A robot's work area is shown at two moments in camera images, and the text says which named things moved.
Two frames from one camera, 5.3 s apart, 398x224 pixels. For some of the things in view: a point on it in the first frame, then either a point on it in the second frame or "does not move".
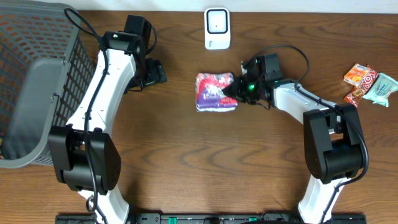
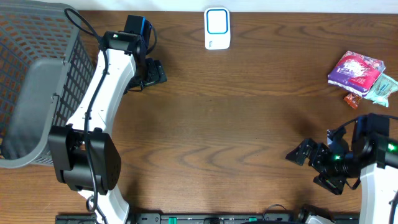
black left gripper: x=157 y=72 does not move
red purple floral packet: x=209 y=96 -> x=356 y=73
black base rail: x=210 y=218 does not move
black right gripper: x=240 y=89 -> x=321 y=162
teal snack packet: x=380 y=90 does not move
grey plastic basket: x=46 y=66 does not move
